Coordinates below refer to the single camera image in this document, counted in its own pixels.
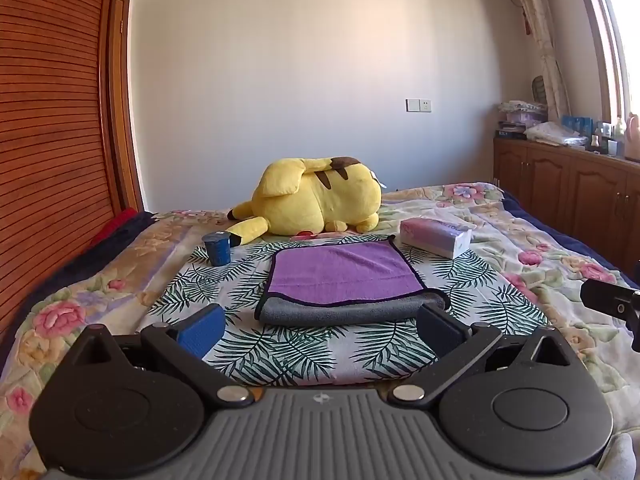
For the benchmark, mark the red cloth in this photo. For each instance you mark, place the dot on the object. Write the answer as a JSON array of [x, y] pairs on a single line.
[[117, 225]]

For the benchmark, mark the dark blue bed sheet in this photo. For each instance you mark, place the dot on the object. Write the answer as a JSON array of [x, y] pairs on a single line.
[[570, 240]]

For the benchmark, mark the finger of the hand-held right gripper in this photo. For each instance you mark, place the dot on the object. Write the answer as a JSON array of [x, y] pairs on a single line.
[[607, 299]]

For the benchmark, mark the dark blue cloth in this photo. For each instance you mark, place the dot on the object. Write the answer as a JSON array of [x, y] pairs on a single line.
[[95, 260]]

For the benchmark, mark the stack of folded linens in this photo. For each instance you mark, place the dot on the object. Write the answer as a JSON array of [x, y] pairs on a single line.
[[522, 112]]

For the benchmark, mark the grey towel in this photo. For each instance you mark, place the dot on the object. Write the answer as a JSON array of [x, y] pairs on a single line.
[[340, 313]]

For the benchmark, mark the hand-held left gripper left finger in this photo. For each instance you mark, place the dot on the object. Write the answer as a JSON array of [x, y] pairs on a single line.
[[201, 332]]

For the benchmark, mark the yellow plush toy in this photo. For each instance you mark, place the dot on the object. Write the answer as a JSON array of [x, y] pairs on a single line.
[[310, 200]]

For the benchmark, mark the white bottle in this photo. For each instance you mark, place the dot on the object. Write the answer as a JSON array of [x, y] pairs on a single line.
[[619, 129]]

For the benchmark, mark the leaf print cloth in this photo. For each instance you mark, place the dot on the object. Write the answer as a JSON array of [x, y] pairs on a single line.
[[280, 352]]

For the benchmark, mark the wooden cabinet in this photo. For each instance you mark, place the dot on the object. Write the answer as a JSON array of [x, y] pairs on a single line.
[[560, 180]]

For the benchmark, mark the white wall socket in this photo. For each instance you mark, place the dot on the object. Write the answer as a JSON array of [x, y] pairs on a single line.
[[418, 105]]

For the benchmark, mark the dark blue cup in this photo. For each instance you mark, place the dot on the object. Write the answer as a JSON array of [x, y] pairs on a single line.
[[219, 250]]

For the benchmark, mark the purple towel with black trim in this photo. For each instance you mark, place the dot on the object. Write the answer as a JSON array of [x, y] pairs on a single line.
[[345, 272]]

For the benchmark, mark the pink and white tissue pack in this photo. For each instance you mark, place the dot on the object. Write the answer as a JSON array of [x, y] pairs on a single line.
[[435, 237]]

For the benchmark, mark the wooden louvered wardrobe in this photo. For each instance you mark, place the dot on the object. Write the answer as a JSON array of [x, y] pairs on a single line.
[[55, 135]]

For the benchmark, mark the wooden framed window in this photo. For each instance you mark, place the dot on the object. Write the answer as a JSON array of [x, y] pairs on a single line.
[[612, 35]]

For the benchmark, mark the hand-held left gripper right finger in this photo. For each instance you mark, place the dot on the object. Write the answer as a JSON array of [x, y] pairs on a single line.
[[440, 331]]

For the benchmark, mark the blue boxes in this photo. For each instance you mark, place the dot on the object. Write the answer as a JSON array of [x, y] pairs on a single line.
[[577, 124]]

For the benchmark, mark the dark flat box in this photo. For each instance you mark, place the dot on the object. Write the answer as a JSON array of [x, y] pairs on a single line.
[[510, 134]]

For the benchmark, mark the cream patterned curtain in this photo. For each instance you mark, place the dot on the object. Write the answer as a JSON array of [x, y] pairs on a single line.
[[542, 35]]

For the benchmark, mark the white plastic bag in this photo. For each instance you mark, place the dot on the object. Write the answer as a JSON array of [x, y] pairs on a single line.
[[555, 134]]

